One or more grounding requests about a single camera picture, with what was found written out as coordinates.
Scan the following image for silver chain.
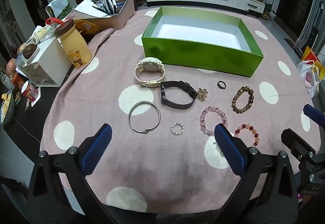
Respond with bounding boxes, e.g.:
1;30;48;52
212;140;225;156

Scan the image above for pink polka dot tablecloth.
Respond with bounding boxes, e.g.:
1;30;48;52
39;7;318;214

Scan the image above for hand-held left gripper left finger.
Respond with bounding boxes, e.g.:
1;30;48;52
27;123;113;224

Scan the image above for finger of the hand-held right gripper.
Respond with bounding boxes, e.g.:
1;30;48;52
281;129;318;163
303;104;325;125

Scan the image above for white paper sheets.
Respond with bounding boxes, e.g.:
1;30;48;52
75;0;112;17

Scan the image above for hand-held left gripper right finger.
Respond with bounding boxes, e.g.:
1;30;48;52
211;123;299;224

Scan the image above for dark bowl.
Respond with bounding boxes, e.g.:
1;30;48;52
0;92;16;125

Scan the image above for silver bangle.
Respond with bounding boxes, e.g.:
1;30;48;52
128;101;161;134

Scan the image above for red bead bracelet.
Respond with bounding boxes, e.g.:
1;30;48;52
234;124;261;148

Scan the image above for beige storage box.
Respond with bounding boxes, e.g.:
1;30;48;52
65;0;135;31

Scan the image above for red can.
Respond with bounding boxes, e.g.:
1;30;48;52
11;73;26;87

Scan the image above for white wristwatch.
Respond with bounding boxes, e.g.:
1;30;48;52
134;57;166;88

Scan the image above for white plastic bag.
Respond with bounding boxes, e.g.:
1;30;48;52
297;60;320;97

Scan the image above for white drawer organizer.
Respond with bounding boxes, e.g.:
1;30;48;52
20;36;73;87

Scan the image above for small studded ring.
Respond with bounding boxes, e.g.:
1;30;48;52
171;123;185;135

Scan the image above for green cardboard box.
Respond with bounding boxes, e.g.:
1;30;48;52
141;6;264;78

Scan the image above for brown bead bracelet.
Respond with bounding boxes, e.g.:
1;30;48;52
231;86;255;114

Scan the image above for brown round object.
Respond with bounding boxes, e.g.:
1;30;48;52
23;43;38;59

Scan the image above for green and white roll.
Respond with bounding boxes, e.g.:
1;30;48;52
45;0;70;20

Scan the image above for red plastic loop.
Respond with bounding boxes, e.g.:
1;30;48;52
46;18;64;28

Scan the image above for gold flower brooch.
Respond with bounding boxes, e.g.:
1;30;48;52
197;87;209;102

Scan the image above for small potted plant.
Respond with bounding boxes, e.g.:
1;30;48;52
261;3;276;20

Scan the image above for yellow bear bottle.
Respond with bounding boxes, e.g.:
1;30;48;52
54;20;93;69

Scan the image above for orange snack packet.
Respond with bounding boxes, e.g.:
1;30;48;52
74;19;102;36

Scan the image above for pink bead bracelet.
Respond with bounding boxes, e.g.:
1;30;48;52
200;106;228;136

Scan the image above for black wristband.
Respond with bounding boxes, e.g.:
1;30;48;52
159;81;198;109

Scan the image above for bundle of pens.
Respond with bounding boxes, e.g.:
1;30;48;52
93;0;125;15

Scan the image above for yellow paper bag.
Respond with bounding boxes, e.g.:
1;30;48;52
302;46;319;62

